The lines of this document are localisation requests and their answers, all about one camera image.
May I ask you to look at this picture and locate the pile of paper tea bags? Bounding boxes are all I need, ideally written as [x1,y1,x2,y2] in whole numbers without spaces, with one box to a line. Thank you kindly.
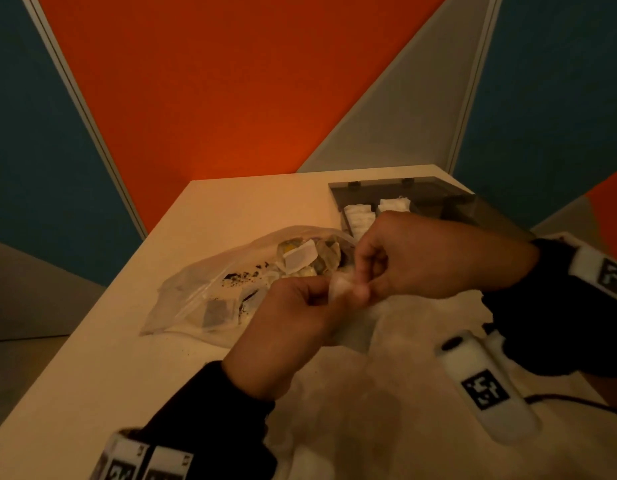
[203,236,357,328]

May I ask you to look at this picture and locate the person's right hand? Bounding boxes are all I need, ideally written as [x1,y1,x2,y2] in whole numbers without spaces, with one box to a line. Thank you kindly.
[351,211,541,301]

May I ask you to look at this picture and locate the person's left hand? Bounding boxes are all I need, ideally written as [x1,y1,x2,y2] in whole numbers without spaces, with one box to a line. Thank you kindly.
[222,275,372,401]

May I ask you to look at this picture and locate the dark compartment organizer box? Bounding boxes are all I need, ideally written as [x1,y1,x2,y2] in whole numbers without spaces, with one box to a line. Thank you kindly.
[328,177,535,245]

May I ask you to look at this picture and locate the black cable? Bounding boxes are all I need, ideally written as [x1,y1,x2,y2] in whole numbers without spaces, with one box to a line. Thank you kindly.
[523,393,617,417]

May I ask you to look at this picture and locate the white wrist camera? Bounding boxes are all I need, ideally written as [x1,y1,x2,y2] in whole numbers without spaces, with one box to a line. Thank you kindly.
[435,329,542,445]

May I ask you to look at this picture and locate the clear plastic bag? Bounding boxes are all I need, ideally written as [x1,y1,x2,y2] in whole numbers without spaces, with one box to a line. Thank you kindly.
[140,224,359,351]

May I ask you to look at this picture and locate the person's right forearm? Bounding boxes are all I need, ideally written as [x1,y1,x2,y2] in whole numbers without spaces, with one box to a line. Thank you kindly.
[581,372,617,425]

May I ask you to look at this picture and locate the white square tea bag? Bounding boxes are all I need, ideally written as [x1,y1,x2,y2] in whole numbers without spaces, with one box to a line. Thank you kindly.
[328,271,389,355]

